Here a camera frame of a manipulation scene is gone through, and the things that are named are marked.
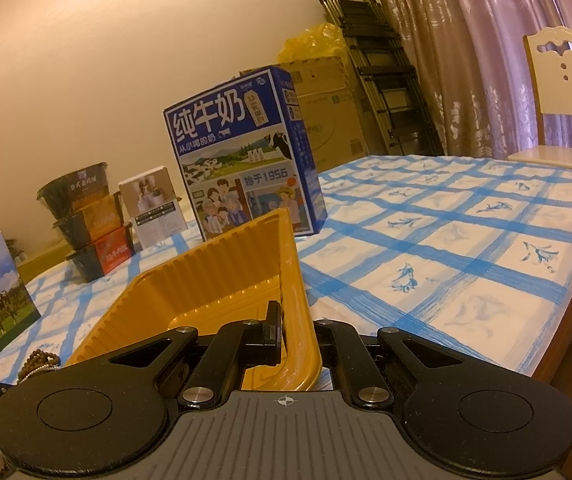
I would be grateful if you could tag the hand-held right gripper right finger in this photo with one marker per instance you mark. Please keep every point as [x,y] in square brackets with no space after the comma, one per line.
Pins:
[327,334]

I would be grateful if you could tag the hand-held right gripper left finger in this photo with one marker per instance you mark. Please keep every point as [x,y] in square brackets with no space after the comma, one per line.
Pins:
[274,327]

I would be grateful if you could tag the yellow ribbed plastic tray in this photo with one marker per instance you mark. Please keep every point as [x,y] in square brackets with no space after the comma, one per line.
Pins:
[191,285]

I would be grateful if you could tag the white pearl strand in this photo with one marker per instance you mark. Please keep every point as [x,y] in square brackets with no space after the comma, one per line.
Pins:
[36,372]

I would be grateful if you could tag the blue checked tablecloth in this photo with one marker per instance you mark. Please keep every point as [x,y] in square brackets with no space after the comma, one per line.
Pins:
[441,260]

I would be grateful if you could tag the small dark object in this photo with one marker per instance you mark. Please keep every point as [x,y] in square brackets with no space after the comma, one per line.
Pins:
[15,249]

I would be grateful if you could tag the small white photo box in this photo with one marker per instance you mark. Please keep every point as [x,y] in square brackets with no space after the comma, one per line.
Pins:
[151,210]

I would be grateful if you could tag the blue milk carton box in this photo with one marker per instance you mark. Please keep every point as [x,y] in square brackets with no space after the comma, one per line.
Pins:
[226,160]

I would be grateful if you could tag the black food bowl orange label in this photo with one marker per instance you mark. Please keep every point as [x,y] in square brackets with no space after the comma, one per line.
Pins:
[101,220]

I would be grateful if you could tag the black food bowl dark label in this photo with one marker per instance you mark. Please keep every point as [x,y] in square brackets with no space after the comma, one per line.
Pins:
[73,190]

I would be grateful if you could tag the brown cardboard box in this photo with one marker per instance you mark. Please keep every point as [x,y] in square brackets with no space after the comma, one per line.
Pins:
[331,115]

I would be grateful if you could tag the yellow plastic bag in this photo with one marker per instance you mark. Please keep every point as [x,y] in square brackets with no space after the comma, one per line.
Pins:
[311,42]

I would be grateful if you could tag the black folding step ladder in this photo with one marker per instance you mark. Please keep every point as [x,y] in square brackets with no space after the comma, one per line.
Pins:
[371,35]

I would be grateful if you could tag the pink patterned curtain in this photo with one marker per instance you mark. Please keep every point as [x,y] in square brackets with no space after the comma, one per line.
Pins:
[466,35]

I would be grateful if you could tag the cream wooden chair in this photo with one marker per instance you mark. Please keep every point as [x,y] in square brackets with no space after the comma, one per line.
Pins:
[561,90]

